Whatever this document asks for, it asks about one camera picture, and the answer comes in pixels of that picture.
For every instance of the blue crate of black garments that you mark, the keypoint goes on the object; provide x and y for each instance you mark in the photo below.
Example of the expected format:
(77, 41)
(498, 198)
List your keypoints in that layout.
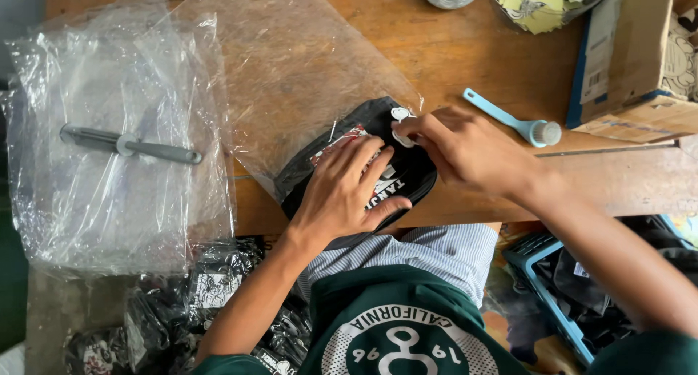
(572, 287)

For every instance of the person's right fingers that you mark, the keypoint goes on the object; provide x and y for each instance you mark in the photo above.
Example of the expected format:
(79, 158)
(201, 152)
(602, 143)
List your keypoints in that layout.
(417, 127)

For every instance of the person's left hand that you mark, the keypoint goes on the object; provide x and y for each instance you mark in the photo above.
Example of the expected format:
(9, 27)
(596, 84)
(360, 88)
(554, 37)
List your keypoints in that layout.
(335, 195)

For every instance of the heap of bagged black garments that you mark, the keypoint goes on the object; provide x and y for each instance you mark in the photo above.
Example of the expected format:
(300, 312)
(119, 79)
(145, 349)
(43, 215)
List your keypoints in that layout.
(163, 320)

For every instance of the grey plastic rod tool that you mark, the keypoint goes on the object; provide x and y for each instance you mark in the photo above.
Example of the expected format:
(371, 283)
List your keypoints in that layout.
(158, 150)

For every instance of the colourful printed mat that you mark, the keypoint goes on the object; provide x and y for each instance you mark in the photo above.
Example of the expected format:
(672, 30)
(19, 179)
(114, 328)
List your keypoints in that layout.
(504, 320)

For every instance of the black white printed cards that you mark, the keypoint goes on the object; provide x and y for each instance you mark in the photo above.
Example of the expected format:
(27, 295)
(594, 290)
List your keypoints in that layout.
(681, 53)

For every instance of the stack of clear plastic bags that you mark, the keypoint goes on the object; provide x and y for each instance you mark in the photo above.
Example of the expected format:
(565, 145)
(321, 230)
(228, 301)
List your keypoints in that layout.
(109, 200)

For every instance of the clear plastic bag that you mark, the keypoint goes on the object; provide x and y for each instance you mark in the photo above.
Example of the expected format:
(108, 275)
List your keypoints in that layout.
(294, 64)

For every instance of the striped grey shorts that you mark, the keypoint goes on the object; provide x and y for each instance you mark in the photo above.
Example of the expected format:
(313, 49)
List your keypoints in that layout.
(436, 252)

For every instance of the white round tag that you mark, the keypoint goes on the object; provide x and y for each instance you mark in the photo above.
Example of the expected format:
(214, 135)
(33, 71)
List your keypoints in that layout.
(400, 113)

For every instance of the black printed garment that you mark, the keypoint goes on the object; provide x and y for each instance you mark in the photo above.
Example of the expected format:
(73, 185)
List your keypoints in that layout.
(409, 170)

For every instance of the light blue brush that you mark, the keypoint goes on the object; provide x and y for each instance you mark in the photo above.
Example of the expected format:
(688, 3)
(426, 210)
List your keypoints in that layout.
(512, 123)

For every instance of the person's right hand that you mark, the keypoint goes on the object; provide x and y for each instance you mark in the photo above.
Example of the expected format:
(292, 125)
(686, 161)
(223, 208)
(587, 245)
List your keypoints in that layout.
(471, 151)

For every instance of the cardboard box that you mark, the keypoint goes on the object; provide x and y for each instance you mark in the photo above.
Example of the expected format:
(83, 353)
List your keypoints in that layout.
(621, 58)

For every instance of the green printed shirt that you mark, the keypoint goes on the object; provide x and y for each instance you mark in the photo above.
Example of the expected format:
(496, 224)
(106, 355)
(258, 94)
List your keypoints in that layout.
(403, 326)

